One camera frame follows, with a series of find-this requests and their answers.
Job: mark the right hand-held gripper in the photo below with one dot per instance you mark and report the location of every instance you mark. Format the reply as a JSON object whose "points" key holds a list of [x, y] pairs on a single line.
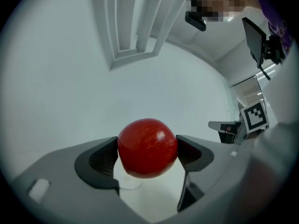
{"points": [[253, 116]]}

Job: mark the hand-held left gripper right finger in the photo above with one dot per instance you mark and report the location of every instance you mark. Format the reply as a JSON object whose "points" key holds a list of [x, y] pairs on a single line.
{"points": [[217, 171]]}

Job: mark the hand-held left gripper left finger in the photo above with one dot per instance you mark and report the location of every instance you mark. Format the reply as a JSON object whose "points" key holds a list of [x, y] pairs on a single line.
{"points": [[58, 171]]}

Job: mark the red apple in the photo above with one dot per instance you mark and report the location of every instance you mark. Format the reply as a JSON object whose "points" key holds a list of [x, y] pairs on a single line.
{"points": [[147, 148]]}

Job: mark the person's head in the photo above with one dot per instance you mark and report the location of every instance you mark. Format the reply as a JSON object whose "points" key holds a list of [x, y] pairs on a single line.
{"points": [[224, 1]]}

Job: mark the black device mount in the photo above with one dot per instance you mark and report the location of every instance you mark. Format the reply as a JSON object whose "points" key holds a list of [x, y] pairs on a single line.
{"points": [[273, 49]]}

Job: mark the black head-worn camera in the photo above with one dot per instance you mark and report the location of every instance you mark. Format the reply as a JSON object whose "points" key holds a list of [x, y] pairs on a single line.
{"points": [[195, 21]]}

